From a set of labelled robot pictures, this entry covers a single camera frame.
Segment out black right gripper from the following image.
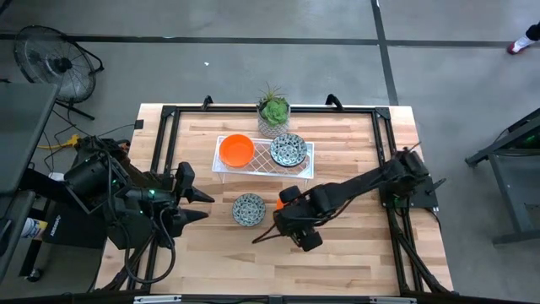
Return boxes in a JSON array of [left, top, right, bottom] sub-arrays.
[[273, 185, 324, 252]]

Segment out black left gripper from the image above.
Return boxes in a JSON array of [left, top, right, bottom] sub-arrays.
[[156, 162, 215, 248]]

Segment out floral blue ceramic bowl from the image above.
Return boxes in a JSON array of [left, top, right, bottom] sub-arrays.
[[231, 193, 267, 228], [269, 133, 309, 168]]

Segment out grey geometric plant pot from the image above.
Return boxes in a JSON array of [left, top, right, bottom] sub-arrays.
[[256, 105, 291, 139]]

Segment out green succulent plant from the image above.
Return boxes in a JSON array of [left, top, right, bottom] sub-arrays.
[[259, 97, 291, 127]]

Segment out black box with white text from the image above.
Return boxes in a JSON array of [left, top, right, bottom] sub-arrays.
[[41, 201, 109, 250]]

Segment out dark spiky air plant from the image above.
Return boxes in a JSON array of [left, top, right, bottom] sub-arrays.
[[257, 82, 288, 106]]

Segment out yellow power plug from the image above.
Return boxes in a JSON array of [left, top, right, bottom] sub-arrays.
[[36, 133, 82, 150]]

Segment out white labelled can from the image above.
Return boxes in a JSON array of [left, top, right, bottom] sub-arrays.
[[19, 217, 48, 240]]

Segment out dark grey desk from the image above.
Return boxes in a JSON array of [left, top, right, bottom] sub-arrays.
[[0, 82, 59, 195]]

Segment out black floor fan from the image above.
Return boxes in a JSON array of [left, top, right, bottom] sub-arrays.
[[13, 24, 105, 122]]

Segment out black metal stand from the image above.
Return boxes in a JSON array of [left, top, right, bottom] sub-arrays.
[[463, 107, 540, 247]]

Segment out person's shoe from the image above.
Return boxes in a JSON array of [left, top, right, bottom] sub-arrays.
[[506, 35, 536, 56]]

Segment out thin black cable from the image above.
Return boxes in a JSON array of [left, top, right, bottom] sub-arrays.
[[251, 223, 282, 245]]

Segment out black looped cable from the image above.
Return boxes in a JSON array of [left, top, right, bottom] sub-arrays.
[[123, 206, 177, 285]]

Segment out white wire rack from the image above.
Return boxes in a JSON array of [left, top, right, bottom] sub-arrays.
[[211, 134, 316, 185]]

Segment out silver metal bracket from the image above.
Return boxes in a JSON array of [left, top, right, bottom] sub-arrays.
[[133, 295, 182, 304], [370, 296, 418, 304]]

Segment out black aluminium table frame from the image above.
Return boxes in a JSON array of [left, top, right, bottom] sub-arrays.
[[96, 103, 455, 296]]

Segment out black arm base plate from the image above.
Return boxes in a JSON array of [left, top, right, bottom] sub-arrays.
[[378, 175, 440, 211]]

